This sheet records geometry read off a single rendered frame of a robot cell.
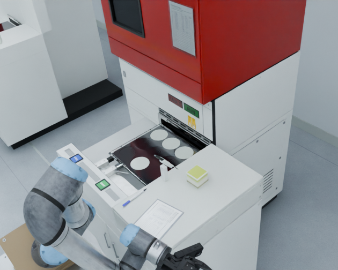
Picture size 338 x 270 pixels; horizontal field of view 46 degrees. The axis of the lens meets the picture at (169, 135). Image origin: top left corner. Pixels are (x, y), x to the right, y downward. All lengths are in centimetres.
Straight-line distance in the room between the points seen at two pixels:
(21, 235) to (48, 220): 61
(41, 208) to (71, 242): 15
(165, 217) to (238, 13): 94
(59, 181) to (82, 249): 23
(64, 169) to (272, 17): 128
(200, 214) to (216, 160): 35
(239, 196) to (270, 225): 116
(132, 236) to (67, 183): 29
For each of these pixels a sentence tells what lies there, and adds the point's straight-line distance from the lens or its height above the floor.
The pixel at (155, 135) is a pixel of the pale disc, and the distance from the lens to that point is 224.
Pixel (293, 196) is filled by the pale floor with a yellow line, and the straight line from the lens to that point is 314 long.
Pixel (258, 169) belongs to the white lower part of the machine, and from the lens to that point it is 258.
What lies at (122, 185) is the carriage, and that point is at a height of 88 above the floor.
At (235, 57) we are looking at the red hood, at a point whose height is 139.
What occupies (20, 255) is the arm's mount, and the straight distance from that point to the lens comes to 179.
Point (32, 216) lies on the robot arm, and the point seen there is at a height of 145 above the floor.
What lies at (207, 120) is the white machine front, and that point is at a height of 110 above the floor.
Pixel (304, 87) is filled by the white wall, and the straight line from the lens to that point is 353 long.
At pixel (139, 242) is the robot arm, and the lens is 132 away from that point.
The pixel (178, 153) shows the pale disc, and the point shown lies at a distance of 210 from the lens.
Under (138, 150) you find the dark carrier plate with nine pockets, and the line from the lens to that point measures 216.
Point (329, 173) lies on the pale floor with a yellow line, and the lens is 337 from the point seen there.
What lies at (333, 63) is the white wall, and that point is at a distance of 329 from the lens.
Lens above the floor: 229
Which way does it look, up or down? 39 degrees down
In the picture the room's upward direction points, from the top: 7 degrees counter-clockwise
